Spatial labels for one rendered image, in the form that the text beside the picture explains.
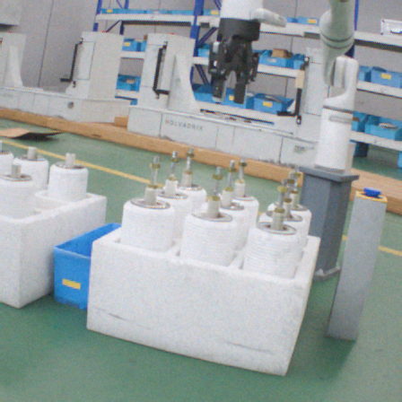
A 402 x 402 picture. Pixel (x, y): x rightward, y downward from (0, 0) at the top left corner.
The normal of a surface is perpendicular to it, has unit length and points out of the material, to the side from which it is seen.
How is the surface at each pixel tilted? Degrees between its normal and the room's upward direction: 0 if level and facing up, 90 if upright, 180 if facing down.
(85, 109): 90
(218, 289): 90
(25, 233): 90
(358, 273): 90
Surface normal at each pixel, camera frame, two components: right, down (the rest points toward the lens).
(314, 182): -0.59, 0.07
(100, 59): 0.79, 0.23
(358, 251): -0.26, 0.15
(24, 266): 0.94, 0.19
